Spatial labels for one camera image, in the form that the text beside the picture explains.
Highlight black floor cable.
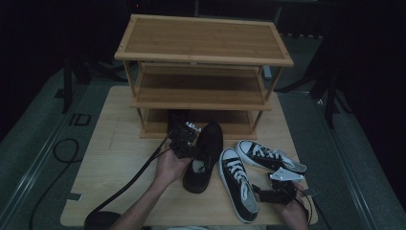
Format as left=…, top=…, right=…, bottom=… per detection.
left=29, top=137, right=80, bottom=230

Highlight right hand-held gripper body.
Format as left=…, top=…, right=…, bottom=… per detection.
left=267, top=166, right=305, bottom=206

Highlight person's right hand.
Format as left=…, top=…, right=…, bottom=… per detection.
left=271, top=181, right=310, bottom=225

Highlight thick black gripper cable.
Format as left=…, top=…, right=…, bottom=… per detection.
left=83, top=128, right=176, bottom=224

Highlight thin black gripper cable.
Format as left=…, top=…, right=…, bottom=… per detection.
left=295, top=187, right=333, bottom=230

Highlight wooden shoe rack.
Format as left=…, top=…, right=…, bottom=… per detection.
left=113, top=13, right=295, bottom=141

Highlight person's left hand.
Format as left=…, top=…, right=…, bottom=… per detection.
left=153, top=142, right=194, bottom=190

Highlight black metal stand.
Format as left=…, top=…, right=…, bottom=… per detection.
left=54, top=57, right=90, bottom=114
left=274, top=32, right=352, bottom=128

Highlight black canvas sneaker white laces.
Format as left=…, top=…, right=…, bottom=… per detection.
left=235, top=139, right=308, bottom=176
left=217, top=147, right=260, bottom=224

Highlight plain black shoe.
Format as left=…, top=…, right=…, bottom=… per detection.
left=182, top=122, right=224, bottom=195
left=166, top=109, right=190, bottom=135

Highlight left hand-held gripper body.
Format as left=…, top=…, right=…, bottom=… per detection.
left=168, top=121, right=203, bottom=160

